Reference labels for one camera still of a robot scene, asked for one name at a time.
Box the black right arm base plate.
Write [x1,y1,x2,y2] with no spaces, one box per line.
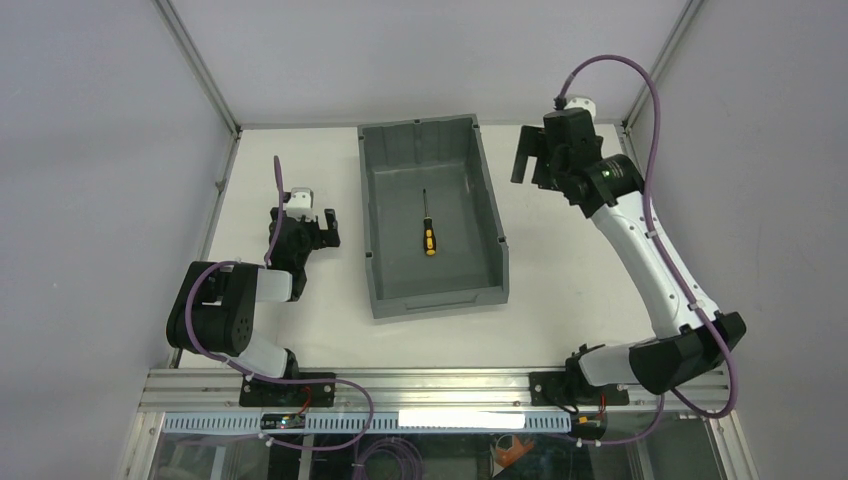
[528,370,630,407]

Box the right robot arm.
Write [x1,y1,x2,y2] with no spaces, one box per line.
[511,108,746,402]

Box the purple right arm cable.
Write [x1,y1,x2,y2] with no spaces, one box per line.
[553,54,741,446]

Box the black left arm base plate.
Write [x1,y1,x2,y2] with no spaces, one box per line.
[238,371,336,408]

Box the orange object under table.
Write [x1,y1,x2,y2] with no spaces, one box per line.
[491,434,535,471]

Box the left aluminium frame post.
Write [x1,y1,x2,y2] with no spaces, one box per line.
[152,0,241,136]

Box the grey plastic bin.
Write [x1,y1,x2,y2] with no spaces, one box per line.
[357,114,510,319]

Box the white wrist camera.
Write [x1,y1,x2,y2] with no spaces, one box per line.
[554,95,597,117]
[284,187,315,222]

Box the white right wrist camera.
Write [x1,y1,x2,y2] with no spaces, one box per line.
[554,95,597,117]

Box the aluminium mounting rail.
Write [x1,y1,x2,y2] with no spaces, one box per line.
[137,367,735,415]

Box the yellow black screwdriver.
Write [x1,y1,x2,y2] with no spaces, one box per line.
[422,189,437,256]

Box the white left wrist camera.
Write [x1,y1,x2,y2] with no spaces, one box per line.
[284,187,315,222]

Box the slotted white cable duct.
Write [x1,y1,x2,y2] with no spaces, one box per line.
[162,409,571,436]

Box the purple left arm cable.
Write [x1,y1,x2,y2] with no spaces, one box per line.
[184,155,376,454]

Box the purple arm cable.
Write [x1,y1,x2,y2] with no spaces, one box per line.
[184,155,376,454]
[553,54,741,446]

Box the aluminium frame post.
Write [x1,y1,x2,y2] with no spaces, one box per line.
[621,0,706,133]
[152,0,241,136]

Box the right aluminium frame post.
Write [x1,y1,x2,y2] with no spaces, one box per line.
[621,0,706,133]

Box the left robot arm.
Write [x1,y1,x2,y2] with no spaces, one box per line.
[166,207,341,381]

